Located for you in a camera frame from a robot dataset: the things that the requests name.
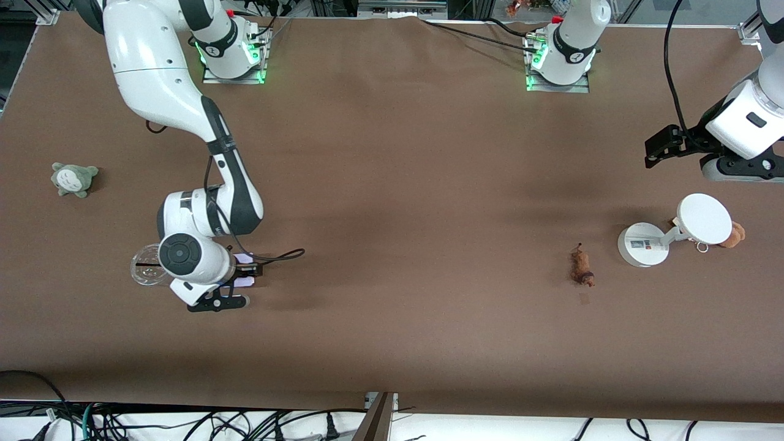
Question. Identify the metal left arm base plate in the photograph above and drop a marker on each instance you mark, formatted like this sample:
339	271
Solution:
557	87

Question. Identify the aluminium frame post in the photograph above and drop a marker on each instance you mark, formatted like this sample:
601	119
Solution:
376	422

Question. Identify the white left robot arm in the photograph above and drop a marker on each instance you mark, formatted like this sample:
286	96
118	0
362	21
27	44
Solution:
572	30

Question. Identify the aluminium frame corner profile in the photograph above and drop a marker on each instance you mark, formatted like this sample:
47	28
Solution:
46	13
748	30

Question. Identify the orange background toy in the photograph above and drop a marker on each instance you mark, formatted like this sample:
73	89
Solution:
513	8

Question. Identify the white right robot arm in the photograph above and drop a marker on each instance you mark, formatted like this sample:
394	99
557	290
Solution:
153	67

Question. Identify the clear plastic cup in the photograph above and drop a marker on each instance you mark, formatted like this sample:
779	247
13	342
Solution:
144	266

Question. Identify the white round stand lamp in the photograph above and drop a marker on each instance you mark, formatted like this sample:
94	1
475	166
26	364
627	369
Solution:
704	218

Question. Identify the small lavender card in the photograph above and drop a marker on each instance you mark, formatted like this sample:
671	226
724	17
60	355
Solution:
245	282

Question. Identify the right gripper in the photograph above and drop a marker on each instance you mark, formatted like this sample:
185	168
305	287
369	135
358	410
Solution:
243	270

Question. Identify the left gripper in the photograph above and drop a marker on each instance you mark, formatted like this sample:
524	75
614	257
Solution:
691	138

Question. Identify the brown lion statue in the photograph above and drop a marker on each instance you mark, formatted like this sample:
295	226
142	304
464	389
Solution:
582	266

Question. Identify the grey totoro plush toy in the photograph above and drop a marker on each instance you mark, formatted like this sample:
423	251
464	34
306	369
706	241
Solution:
73	180

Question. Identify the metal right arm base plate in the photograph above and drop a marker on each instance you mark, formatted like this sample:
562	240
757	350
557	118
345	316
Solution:
257	67

